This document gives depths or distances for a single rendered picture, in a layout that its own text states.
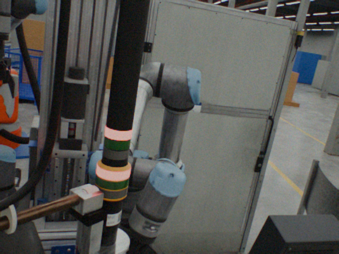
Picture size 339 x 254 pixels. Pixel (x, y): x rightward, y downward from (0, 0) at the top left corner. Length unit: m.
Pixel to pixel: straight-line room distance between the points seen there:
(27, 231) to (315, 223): 0.88
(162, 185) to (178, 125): 0.49
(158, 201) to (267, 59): 2.02
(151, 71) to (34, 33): 7.63
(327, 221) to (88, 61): 1.05
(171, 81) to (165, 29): 1.23
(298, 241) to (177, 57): 1.55
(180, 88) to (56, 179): 0.64
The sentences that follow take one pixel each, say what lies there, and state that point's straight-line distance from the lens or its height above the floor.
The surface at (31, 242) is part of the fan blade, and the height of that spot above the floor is 1.38.
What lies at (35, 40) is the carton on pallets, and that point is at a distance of 8.59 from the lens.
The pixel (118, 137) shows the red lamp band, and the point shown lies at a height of 1.62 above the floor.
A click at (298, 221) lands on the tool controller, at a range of 1.16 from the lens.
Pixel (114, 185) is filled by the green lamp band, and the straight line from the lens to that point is 0.42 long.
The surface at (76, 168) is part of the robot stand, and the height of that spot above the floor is 1.17.
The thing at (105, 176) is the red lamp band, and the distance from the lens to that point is 0.42.
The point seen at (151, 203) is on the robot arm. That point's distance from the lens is 0.70.
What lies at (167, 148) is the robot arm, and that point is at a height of 1.35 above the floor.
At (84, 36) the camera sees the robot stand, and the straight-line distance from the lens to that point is 1.35.
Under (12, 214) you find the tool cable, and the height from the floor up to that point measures 1.55.
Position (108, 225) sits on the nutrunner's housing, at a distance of 0.45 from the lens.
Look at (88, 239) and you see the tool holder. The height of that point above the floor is 1.48.
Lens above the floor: 1.74
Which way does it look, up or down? 15 degrees down
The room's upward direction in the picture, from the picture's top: 10 degrees clockwise
